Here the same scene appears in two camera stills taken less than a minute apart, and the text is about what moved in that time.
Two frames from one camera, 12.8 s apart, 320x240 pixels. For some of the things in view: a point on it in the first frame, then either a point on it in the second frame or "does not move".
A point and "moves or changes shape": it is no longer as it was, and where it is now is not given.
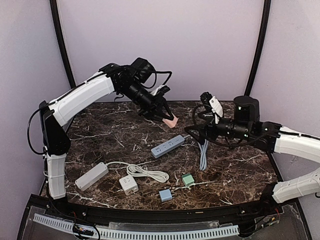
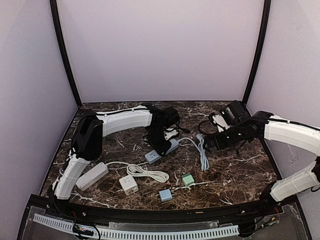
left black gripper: (155, 107) to (160, 149)
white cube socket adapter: (129, 185) does not move
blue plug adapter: (165, 195) does not move
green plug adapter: (187, 179) does not move
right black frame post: (264, 33) does not move
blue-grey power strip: (167, 146) moves or changes shape
